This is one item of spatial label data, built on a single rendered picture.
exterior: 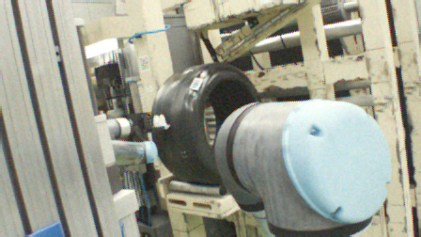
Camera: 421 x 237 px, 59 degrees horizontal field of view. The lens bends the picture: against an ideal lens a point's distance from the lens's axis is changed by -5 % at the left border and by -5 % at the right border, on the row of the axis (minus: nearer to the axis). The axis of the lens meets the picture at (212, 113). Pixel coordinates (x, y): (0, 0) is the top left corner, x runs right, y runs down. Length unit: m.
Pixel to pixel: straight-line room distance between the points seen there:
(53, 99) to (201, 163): 1.19
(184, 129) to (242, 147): 1.16
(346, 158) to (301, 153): 0.04
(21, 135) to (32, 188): 0.06
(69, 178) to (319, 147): 0.29
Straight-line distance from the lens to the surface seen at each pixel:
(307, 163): 0.35
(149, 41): 1.96
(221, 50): 2.14
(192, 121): 1.58
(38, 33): 0.49
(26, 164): 0.46
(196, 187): 1.79
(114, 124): 1.44
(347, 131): 0.38
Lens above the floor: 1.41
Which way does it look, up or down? 6 degrees down
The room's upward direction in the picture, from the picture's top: 11 degrees counter-clockwise
